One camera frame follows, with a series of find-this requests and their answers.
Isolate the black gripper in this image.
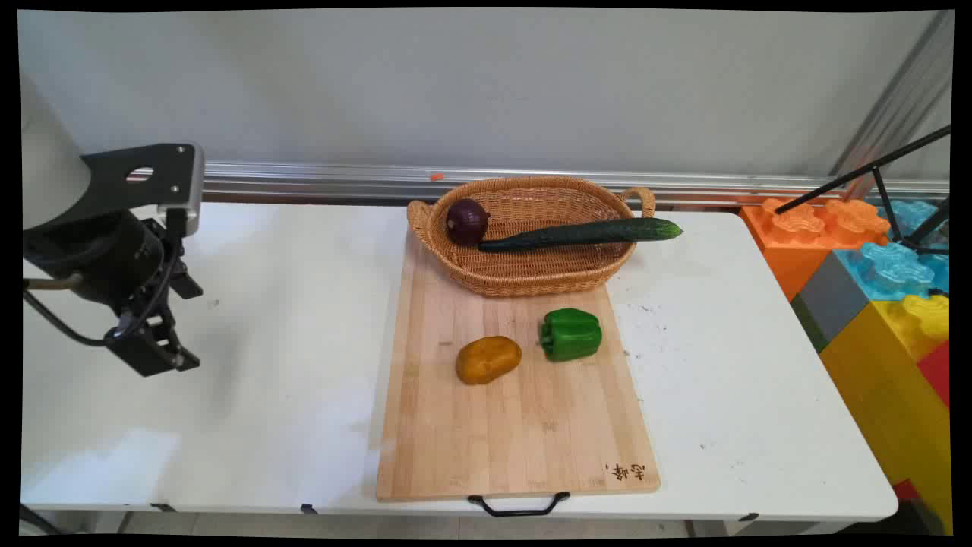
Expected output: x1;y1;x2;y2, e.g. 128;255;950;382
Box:
23;210;204;378

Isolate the dark green cucumber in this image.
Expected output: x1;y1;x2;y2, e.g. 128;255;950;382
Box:
478;217;684;254

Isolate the red onion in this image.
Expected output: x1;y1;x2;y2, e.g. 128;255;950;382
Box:
445;198;491;247

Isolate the brown potato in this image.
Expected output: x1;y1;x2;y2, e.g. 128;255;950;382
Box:
455;335;523;386

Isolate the woven wicker basket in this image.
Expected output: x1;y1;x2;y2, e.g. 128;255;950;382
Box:
406;176;656;298

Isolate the bamboo cutting board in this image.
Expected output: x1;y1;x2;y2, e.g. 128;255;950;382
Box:
375;228;661;503

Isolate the green bell pepper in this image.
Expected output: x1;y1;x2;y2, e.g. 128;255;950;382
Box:
538;308;604;362

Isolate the orange toy block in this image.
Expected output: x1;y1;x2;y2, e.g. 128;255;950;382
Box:
740;197;892;302

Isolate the black tripod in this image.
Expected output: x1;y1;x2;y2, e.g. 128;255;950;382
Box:
775;125;952;256

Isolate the blue toy block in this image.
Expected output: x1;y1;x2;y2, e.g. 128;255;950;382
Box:
834;241;937;302
879;199;951;294

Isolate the yellow toy block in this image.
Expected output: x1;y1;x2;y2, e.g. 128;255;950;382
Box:
819;292;954;534

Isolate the red toy block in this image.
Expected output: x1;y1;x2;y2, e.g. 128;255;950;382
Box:
915;340;951;409

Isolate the black camera cable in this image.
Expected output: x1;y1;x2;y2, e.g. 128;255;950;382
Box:
23;207;189;348

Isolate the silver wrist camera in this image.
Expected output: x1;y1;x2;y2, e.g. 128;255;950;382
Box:
157;144;206;237

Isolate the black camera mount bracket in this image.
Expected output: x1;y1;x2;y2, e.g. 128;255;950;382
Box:
46;143;197;229

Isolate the aluminium wall rail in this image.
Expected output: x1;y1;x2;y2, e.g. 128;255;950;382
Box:
125;160;950;207

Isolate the black cutting board handle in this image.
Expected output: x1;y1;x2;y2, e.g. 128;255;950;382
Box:
466;492;571;518

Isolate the aluminium corner post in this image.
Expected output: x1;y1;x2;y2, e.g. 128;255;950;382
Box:
830;11;955;200

